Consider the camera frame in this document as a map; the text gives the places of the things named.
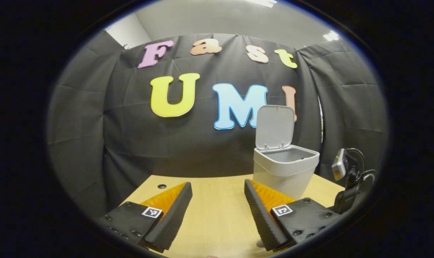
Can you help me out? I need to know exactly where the grey desktop garbage bin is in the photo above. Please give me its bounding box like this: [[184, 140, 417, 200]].
[[253, 105, 320, 200]]

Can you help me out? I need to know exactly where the black backdrop cloth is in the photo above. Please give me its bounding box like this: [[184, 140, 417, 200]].
[[47, 30, 389, 219]]

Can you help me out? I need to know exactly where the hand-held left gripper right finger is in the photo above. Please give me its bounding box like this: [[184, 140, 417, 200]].
[[244, 179, 349, 252]]

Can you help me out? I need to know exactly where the wooden desktop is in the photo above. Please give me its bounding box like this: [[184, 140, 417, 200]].
[[120, 174, 346, 258]]

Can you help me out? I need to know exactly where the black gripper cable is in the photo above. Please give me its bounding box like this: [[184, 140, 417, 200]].
[[347, 148, 377, 185]]

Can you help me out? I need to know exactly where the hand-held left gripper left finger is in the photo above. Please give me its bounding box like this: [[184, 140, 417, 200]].
[[95, 182, 193, 253]]

